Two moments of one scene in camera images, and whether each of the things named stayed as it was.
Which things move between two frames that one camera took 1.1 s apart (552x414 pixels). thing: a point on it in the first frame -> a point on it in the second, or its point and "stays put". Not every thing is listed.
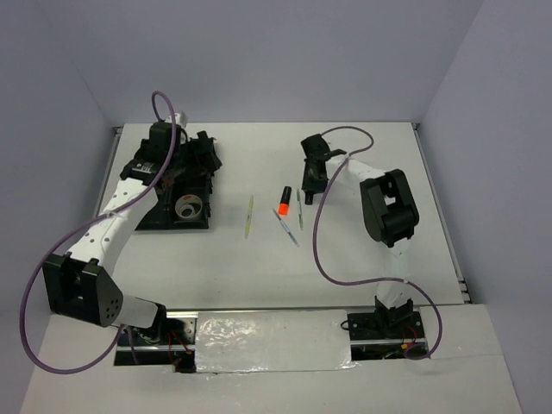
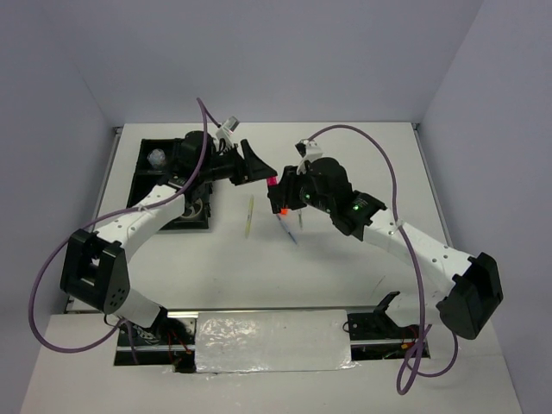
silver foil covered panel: (272, 341) stays put
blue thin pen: (275, 212) stays put
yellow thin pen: (248, 218) stays put
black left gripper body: (181, 160) -> (222, 167)
